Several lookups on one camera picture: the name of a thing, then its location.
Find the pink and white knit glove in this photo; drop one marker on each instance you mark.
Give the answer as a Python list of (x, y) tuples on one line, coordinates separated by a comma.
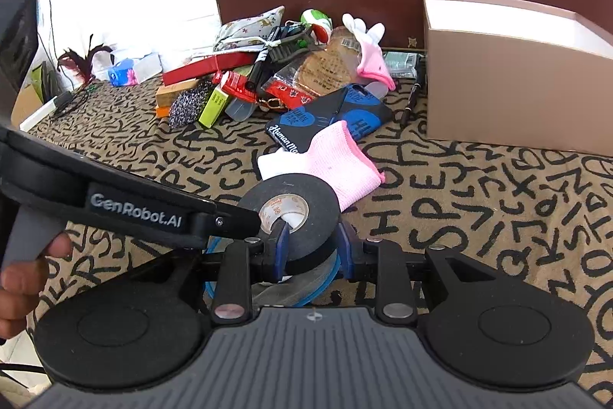
[(335, 164)]

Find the large clear biscuit packet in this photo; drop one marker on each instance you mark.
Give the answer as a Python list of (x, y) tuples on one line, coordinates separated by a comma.
[(321, 71)]

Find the white patterned fabric pouch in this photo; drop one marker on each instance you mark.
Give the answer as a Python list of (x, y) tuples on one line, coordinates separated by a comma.
[(244, 30)]

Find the green and white plastic device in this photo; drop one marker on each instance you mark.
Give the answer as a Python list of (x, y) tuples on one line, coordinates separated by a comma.
[(313, 17)]

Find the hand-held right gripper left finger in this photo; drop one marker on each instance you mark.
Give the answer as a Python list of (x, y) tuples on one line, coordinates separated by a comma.
[(283, 246)]

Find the sparkly grey scouring pad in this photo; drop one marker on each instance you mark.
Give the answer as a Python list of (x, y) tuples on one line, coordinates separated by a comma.
[(189, 107)]

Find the black marker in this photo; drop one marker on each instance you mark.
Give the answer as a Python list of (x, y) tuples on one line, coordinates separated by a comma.
[(256, 71)]

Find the beige cardboard box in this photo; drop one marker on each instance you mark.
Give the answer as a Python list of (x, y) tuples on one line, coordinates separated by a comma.
[(503, 92)]

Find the grey disc with blue rim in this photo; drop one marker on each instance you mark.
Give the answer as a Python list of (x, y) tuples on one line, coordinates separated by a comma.
[(311, 282)]

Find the black boxy object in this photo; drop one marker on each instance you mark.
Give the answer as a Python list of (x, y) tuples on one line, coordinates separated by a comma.
[(17, 45)]

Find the person's left hand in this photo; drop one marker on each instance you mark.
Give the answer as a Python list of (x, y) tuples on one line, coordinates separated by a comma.
[(24, 294)]

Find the white power strip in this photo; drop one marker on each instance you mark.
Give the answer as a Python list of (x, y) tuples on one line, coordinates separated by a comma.
[(43, 112)]

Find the red and white tube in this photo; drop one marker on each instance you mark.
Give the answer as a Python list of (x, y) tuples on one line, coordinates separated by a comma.
[(234, 83)]

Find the black tape roll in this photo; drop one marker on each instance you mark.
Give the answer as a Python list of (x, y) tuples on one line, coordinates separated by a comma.
[(306, 189)]

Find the tan blanket with black letters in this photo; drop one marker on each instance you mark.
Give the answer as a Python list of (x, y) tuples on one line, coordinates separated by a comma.
[(479, 207)]

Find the tan and orange box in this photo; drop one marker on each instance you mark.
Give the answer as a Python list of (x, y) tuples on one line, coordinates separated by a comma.
[(175, 92)]

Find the black brush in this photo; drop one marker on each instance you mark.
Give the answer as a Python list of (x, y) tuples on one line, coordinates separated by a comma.
[(287, 42)]

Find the green box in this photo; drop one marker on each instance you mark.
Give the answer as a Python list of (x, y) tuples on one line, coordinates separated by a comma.
[(213, 107)]

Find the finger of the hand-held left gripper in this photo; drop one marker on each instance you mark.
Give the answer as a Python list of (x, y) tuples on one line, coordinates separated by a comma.
[(237, 223)]

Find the long red box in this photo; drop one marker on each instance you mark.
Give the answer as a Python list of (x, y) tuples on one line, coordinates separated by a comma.
[(206, 66)]

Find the blue and white tissue packet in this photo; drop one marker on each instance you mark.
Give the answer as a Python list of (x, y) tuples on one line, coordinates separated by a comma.
[(129, 73)]

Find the black pen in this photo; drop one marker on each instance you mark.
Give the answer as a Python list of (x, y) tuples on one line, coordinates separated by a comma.
[(412, 98)]

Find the brown cardboard piece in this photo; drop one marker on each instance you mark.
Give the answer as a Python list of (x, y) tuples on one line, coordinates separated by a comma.
[(23, 104)]

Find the green wipe packet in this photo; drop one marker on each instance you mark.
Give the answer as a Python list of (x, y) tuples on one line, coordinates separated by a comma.
[(400, 64)]

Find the red packet with black print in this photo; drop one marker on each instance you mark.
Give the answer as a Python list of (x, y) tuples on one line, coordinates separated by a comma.
[(285, 92)]

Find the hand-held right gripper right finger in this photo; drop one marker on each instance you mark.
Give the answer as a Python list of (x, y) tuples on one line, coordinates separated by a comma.
[(346, 251)]

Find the dark red feather duster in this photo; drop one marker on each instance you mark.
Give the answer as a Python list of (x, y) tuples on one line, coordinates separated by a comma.
[(76, 57)]

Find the black packet with blue hearts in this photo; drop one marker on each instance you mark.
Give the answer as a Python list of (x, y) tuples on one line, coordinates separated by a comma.
[(325, 108)]

